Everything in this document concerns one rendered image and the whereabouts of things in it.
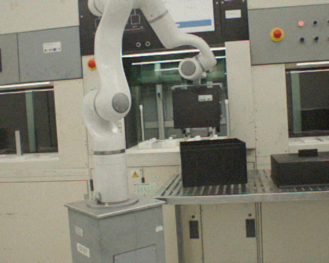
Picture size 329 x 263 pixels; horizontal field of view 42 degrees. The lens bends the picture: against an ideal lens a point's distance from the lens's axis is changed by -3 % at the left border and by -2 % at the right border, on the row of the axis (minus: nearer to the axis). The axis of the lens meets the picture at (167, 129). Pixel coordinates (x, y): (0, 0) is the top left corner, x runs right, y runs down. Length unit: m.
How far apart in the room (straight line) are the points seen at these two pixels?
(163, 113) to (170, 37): 1.43
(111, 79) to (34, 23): 1.06
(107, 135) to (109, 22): 0.40
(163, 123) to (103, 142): 1.60
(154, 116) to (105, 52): 1.65
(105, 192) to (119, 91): 0.36
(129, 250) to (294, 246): 1.06
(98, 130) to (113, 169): 0.16
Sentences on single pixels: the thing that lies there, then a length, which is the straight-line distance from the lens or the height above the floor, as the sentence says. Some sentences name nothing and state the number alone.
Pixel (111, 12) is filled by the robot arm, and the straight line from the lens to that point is 1.60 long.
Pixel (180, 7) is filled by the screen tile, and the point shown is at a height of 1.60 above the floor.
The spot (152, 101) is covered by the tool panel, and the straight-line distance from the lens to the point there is 3.20.
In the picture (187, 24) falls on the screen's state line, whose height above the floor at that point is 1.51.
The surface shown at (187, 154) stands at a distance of 1.84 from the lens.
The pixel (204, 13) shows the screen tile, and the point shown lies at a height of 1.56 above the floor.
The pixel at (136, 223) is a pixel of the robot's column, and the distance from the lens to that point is 1.57.
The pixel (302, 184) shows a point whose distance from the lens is 1.77.
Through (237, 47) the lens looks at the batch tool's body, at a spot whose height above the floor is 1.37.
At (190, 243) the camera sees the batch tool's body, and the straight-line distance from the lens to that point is 2.38.
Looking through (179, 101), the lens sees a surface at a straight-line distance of 2.01.
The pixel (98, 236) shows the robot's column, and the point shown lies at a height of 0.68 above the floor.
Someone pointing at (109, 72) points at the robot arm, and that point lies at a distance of 1.57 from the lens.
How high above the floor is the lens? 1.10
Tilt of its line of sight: 3 degrees down
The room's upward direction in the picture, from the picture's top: 4 degrees counter-clockwise
